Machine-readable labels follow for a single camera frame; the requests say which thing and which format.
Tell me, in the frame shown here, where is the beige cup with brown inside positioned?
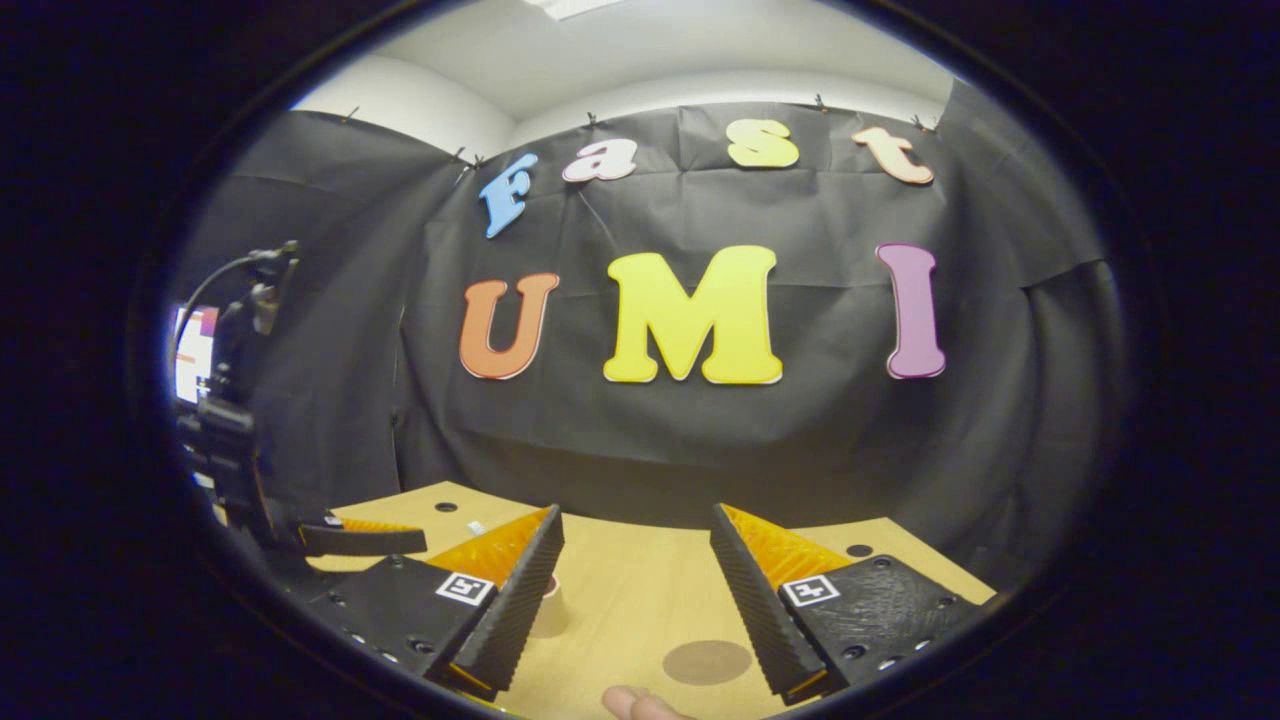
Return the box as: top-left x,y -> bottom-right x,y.
528,575 -> 571,639

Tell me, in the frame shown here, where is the computer monitor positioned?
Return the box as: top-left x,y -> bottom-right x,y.
175,305 -> 219,404

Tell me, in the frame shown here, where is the black camera cable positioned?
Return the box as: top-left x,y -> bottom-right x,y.
168,252 -> 271,386

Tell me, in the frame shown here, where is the wooden desktop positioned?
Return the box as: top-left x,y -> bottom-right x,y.
215,480 -> 999,719

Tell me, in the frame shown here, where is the black backdrop cloth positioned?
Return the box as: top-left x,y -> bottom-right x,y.
170,80 -> 1131,591

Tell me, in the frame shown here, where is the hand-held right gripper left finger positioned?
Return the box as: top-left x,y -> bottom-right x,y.
300,503 -> 566,701

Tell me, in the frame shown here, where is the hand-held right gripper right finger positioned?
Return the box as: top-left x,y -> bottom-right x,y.
710,502 -> 986,706

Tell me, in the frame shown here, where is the round brown coaster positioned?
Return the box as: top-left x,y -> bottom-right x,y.
663,640 -> 753,686

